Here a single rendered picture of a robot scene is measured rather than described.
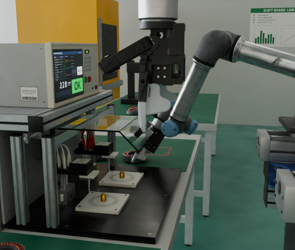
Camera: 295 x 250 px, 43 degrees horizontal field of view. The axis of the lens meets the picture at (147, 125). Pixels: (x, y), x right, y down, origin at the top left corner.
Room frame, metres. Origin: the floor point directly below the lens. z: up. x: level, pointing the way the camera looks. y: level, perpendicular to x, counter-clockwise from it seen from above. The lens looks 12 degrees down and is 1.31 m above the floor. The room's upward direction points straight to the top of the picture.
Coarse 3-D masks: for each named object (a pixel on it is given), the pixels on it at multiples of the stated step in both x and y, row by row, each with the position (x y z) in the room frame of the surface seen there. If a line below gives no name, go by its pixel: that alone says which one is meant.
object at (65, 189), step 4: (68, 184) 1.28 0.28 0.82; (72, 184) 1.28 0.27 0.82; (60, 188) 1.24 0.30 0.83; (64, 188) 1.24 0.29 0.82; (68, 188) 1.24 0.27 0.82; (72, 188) 1.27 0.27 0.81; (60, 192) 1.23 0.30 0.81; (64, 192) 1.22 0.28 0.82; (68, 192) 1.24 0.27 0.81; (72, 192) 1.27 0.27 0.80; (64, 196) 1.22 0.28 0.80; (68, 196) 1.24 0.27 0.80; (72, 196) 1.27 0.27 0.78; (64, 200) 1.22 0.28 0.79; (68, 200) 1.24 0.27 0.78; (64, 204) 1.22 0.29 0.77
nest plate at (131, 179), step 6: (108, 174) 1.51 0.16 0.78; (114, 174) 1.51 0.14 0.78; (126, 174) 1.51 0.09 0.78; (132, 174) 1.51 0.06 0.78; (138, 174) 1.51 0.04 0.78; (102, 180) 1.44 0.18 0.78; (108, 180) 1.44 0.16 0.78; (114, 180) 1.44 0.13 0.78; (120, 180) 1.44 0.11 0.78; (126, 180) 1.44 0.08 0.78; (132, 180) 1.44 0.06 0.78; (138, 180) 1.44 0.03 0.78; (114, 186) 1.40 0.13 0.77; (120, 186) 1.39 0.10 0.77; (126, 186) 1.39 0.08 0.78; (132, 186) 1.39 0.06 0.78
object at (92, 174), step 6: (72, 162) 1.23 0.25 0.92; (78, 162) 1.23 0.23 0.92; (84, 162) 1.23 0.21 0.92; (90, 162) 1.25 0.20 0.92; (60, 168) 1.24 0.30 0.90; (72, 168) 1.22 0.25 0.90; (78, 168) 1.22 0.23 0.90; (84, 168) 1.21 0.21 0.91; (90, 168) 1.24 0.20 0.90; (60, 174) 1.24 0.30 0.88; (66, 174) 1.22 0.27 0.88; (72, 174) 1.22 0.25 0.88; (78, 174) 1.22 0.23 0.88; (84, 174) 1.21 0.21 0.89; (90, 174) 1.23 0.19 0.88; (96, 174) 1.23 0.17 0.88; (60, 180) 1.24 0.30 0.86; (66, 180) 1.28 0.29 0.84; (60, 186) 1.24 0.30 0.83
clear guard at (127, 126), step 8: (72, 120) 1.24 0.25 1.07; (88, 120) 1.24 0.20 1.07; (96, 120) 1.24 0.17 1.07; (104, 120) 1.24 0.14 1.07; (112, 120) 1.24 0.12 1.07; (120, 120) 1.24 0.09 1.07; (128, 120) 1.24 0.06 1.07; (136, 120) 1.27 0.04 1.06; (56, 128) 1.12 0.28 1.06; (64, 128) 1.12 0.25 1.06; (72, 128) 1.11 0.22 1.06; (80, 128) 1.11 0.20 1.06; (88, 128) 1.11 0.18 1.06; (96, 128) 1.11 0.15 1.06; (104, 128) 1.11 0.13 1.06; (112, 128) 1.11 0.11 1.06; (120, 128) 1.11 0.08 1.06; (128, 128) 1.15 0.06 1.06; (136, 128) 1.21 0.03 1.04; (128, 136) 1.10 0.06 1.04; (144, 136) 1.20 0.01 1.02; (136, 144) 1.10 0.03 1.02
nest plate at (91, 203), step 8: (96, 192) 1.31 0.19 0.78; (104, 192) 1.31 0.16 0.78; (88, 200) 1.23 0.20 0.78; (96, 200) 1.23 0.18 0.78; (112, 200) 1.23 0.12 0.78; (120, 200) 1.23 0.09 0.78; (80, 208) 1.17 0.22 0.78; (88, 208) 1.17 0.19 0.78; (96, 208) 1.17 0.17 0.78; (104, 208) 1.17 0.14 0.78; (112, 208) 1.17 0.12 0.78; (120, 208) 1.17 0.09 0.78
